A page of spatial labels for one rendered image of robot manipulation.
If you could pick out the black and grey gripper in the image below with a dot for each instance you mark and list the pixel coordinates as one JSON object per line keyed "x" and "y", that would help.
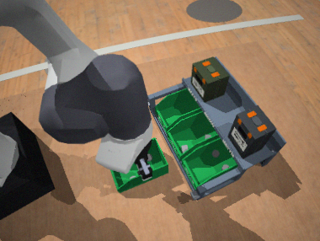
{"x": 143, "y": 166}

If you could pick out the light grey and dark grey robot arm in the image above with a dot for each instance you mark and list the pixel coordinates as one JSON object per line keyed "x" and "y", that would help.
{"x": 108, "y": 96}

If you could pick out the grey shelf rack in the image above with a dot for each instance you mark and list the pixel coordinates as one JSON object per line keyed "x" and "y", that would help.
{"x": 221, "y": 113}

